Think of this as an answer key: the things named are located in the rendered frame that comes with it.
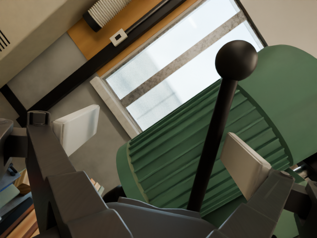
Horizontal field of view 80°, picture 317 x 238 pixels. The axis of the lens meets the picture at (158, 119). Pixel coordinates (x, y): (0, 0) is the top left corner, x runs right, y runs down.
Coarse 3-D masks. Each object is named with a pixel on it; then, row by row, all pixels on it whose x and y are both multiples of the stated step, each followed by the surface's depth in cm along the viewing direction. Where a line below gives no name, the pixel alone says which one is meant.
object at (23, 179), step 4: (24, 172) 46; (20, 176) 46; (24, 176) 45; (16, 180) 46; (20, 180) 45; (24, 180) 45; (28, 180) 45; (16, 184) 45; (20, 184) 44; (24, 184) 44; (28, 184) 45; (20, 188) 45; (24, 188) 45; (28, 188) 45; (20, 192) 45; (24, 192) 46; (28, 192) 46
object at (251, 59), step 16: (224, 48) 16; (240, 48) 15; (224, 64) 16; (240, 64) 15; (256, 64) 16; (224, 80) 17; (240, 80) 16; (224, 96) 17; (224, 112) 17; (224, 128) 18; (208, 144) 18; (208, 160) 18; (208, 176) 18; (192, 192) 19; (192, 208) 19
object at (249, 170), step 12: (228, 132) 19; (228, 144) 18; (240, 144) 16; (228, 156) 17; (240, 156) 15; (252, 156) 13; (228, 168) 17; (240, 168) 15; (252, 168) 13; (264, 168) 12; (240, 180) 14; (252, 180) 13; (264, 180) 12; (252, 192) 13
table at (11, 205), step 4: (20, 172) 49; (16, 196) 44; (20, 196) 45; (24, 196) 46; (28, 196) 47; (12, 200) 43; (16, 200) 44; (20, 200) 45; (8, 204) 42; (12, 204) 43; (16, 204) 43; (4, 208) 41; (8, 208) 42; (12, 208) 42; (0, 212) 40; (4, 212) 41; (0, 216) 40
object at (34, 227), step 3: (36, 222) 40; (33, 225) 39; (36, 225) 39; (30, 228) 38; (33, 228) 39; (36, 228) 39; (27, 231) 37; (30, 231) 38; (33, 231) 38; (27, 234) 37; (30, 234) 37; (24, 237) 36; (27, 237) 37
